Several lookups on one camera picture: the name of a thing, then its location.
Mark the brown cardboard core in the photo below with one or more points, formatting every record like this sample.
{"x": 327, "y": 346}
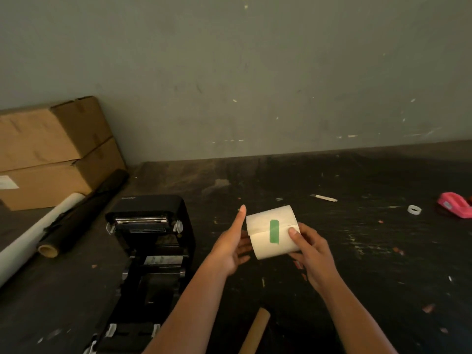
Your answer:
{"x": 256, "y": 331}

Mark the small white stick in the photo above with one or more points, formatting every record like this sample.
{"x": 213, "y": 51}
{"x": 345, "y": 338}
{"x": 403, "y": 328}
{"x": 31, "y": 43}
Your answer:
{"x": 324, "y": 198}

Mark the black printer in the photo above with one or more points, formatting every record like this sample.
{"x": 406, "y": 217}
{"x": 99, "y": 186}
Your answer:
{"x": 151, "y": 247}

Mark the white film roll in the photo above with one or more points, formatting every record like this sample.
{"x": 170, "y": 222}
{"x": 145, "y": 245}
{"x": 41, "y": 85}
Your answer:
{"x": 29, "y": 239}

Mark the pink tape dispenser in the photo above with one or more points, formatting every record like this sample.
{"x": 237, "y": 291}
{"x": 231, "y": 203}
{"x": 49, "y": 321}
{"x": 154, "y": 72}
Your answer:
{"x": 455, "y": 204}

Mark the black film roll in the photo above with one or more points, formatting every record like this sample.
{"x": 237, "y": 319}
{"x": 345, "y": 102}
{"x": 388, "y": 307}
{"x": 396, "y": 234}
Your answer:
{"x": 85, "y": 213}

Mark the green tape piece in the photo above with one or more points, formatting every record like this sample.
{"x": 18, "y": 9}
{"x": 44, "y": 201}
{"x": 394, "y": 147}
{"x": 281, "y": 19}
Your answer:
{"x": 274, "y": 232}

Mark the white paper roll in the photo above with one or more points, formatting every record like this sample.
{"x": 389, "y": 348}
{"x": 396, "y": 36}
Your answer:
{"x": 262, "y": 235}

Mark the person's right hand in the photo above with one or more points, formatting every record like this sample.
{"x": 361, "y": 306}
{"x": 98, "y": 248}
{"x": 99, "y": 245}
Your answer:
{"x": 317, "y": 261}

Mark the person's left forearm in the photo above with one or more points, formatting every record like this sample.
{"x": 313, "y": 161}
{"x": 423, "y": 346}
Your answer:
{"x": 188, "y": 317}

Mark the person's right forearm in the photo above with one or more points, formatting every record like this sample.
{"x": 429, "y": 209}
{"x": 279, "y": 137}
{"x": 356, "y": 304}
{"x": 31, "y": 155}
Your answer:
{"x": 354, "y": 324}

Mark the person's left hand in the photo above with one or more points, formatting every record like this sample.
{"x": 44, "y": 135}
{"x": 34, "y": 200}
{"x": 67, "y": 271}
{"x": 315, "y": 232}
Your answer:
{"x": 230, "y": 250}

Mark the brown cardboard box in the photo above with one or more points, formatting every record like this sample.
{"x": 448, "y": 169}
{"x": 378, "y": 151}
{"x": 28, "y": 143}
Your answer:
{"x": 48, "y": 184}
{"x": 40, "y": 136}

